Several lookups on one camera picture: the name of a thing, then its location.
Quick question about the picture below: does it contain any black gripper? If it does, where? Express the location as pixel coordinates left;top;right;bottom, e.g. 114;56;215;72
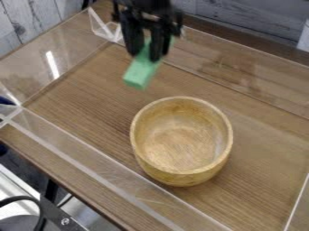
111;0;183;62

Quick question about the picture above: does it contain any clear acrylic enclosure wall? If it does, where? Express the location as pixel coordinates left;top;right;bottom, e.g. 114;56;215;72
0;1;309;231

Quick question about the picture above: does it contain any green rectangular block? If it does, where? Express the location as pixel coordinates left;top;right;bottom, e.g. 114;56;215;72
123;38;163;90

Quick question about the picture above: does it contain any black table leg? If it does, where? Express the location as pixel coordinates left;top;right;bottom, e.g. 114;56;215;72
44;180;59;202

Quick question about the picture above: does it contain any black cable bottom left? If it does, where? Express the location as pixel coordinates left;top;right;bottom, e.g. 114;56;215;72
0;195;47;231

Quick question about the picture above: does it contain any brown wooden bowl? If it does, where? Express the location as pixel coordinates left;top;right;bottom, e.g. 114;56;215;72
130;96;233;187

